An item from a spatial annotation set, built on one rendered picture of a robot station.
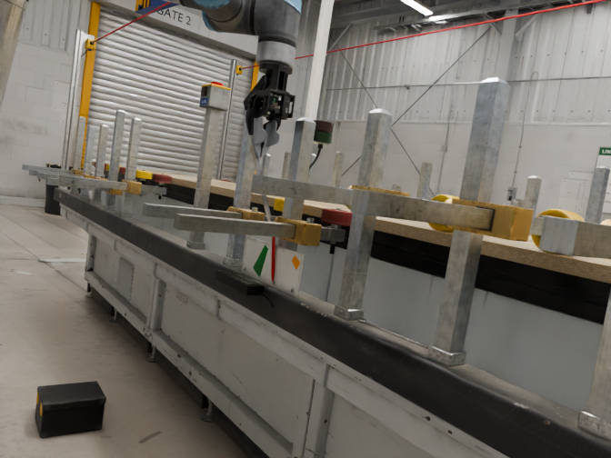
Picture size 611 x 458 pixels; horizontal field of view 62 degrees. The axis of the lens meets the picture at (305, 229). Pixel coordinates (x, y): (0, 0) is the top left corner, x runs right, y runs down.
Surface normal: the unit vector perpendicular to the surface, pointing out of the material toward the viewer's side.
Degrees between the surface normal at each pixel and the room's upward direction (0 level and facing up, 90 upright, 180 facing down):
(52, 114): 90
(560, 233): 90
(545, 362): 90
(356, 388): 90
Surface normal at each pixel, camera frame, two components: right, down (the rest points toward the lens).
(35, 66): 0.67, 0.16
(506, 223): -0.80, -0.07
